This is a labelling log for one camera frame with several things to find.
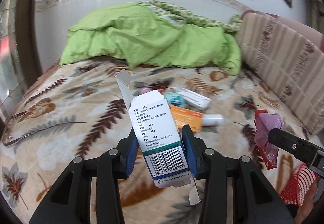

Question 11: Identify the red clear plastic bag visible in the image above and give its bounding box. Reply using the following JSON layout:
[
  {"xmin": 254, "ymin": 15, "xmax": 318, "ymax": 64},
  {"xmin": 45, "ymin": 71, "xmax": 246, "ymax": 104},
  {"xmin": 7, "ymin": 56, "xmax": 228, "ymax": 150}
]
[{"xmin": 254, "ymin": 109, "xmax": 284, "ymax": 170}]

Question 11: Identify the white tablet box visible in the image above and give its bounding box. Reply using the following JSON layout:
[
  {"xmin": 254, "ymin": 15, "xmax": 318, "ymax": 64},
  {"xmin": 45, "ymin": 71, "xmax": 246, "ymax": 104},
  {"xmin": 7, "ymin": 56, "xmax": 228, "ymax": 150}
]
[{"xmin": 173, "ymin": 86, "xmax": 211, "ymax": 111}]

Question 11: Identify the orange ointment box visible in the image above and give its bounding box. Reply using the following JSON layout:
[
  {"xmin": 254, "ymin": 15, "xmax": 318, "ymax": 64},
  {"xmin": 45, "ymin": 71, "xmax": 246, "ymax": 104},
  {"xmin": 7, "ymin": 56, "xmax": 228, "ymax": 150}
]
[{"xmin": 170, "ymin": 105, "xmax": 203, "ymax": 133}]

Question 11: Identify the white blue medicine box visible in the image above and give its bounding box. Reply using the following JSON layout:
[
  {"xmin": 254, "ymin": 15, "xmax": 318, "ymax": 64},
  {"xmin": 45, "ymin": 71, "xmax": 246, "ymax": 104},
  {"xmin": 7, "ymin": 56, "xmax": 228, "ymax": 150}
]
[{"xmin": 115, "ymin": 69, "xmax": 201, "ymax": 205}]

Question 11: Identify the teal cartoon packet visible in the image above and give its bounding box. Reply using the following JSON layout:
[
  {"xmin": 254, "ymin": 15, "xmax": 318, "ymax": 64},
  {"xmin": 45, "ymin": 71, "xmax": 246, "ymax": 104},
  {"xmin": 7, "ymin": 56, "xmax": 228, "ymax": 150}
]
[{"xmin": 165, "ymin": 92, "xmax": 186, "ymax": 108}]

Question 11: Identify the red mesh trash basket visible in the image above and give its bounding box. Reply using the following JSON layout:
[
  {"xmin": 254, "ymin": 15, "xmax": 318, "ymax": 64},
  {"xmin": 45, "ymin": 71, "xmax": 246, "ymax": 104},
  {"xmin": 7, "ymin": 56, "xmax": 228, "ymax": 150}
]
[{"xmin": 279, "ymin": 163, "xmax": 318, "ymax": 207}]

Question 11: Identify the person right hand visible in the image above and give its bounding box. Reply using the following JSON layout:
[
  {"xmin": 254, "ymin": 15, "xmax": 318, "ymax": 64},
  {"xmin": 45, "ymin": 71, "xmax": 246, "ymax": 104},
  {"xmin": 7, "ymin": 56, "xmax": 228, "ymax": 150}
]
[{"xmin": 294, "ymin": 178, "xmax": 323, "ymax": 223}]

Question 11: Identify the striped beige pillow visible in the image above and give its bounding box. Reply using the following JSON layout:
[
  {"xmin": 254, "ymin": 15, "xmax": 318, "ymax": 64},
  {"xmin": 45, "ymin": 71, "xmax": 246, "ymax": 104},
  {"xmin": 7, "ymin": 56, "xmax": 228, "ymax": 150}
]
[{"xmin": 236, "ymin": 13, "xmax": 323, "ymax": 135}]

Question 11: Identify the stained glass window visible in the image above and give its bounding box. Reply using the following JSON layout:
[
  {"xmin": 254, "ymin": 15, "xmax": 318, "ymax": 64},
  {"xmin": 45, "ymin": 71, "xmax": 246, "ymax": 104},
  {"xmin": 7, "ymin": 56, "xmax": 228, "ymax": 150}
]
[{"xmin": 0, "ymin": 0, "xmax": 28, "ymax": 120}]

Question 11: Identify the green quilt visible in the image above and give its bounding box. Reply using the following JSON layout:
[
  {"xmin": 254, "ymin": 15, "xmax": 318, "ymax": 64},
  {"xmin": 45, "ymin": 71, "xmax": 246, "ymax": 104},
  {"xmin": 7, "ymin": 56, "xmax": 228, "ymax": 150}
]
[{"xmin": 60, "ymin": 0, "xmax": 242, "ymax": 75}]

